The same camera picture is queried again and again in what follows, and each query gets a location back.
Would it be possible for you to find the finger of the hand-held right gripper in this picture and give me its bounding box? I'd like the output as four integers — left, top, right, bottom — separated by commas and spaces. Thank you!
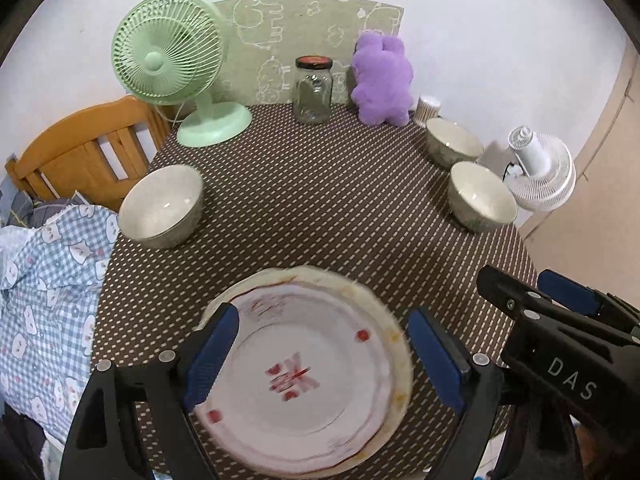
539, 270, 640, 346
476, 266, 551, 321

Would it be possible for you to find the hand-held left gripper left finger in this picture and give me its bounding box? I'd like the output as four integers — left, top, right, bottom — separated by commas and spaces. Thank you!
59, 302, 241, 480

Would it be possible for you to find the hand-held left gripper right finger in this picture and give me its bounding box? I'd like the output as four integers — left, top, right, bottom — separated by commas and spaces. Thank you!
406, 307, 581, 480

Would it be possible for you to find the yellow floral cream plate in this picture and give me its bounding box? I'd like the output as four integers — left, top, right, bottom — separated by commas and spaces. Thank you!
200, 266, 412, 476
199, 265, 414, 479

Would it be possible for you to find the grey-green ceramic bowl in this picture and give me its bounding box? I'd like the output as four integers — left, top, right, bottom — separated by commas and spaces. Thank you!
425, 117, 484, 169
118, 165, 205, 250
447, 161, 518, 234

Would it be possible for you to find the red floral white plate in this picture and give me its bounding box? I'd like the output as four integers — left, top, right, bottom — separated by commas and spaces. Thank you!
192, 285, 396, 468

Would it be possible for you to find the beige door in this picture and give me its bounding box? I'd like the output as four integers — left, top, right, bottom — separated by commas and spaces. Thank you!
520, 35, 640, 301

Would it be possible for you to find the white clip fan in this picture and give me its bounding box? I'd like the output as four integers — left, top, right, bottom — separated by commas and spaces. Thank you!
505, 125, 577, 212

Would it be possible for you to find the blue checked bear blanket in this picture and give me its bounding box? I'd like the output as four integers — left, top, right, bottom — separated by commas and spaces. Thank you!
0, 204, 121, 456

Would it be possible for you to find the brown polka dot tablecloth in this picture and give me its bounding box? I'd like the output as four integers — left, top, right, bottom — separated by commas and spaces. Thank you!
90, 102, 538, 478

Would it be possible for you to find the white cotton swab container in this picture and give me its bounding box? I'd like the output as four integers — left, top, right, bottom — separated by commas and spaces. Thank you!
414, 95, 442, 126

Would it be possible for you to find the grey checked cloth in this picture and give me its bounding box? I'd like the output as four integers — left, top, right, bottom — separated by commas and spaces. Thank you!
0, 175, 96, 228

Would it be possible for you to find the purple plush toy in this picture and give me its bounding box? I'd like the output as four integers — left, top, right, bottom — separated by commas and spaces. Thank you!
349, 31, 416, 127

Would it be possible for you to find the wooden bed headboard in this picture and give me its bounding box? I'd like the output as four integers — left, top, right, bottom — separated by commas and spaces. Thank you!
5, 96, 173, 213

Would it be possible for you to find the glass jar with dark lid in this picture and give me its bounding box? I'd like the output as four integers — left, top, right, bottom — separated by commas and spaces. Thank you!
293, 55, 334, 125

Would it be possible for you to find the green desk fan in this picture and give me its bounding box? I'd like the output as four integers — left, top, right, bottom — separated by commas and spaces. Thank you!
111, 0, 253, 148

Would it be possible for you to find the green patterned wall sheet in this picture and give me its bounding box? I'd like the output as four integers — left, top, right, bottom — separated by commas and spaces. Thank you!
212, 0, 405, 106

